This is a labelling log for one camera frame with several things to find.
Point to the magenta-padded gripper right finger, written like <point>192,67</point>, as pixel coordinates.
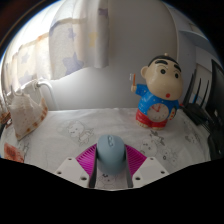
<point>150,170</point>

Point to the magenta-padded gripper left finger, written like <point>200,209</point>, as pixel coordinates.
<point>71,170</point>

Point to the light blue computer mouse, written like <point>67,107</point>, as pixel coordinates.
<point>111,155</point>

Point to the red printed mouse pad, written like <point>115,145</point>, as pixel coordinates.
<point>13,153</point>

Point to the white printed tablecloth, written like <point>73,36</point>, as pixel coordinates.
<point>66,140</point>

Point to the large white conch shell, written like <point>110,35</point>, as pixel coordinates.
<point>26,115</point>

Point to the small black box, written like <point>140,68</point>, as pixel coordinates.
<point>216,143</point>

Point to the black router with antennas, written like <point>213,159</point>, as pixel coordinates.
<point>195,113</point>

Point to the cartoon boy clock figurine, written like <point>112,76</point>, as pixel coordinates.
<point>160,90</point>

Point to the white star-print curtain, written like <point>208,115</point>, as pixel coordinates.
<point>70,43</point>

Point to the white wall shelf unit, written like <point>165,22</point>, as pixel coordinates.
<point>195,36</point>

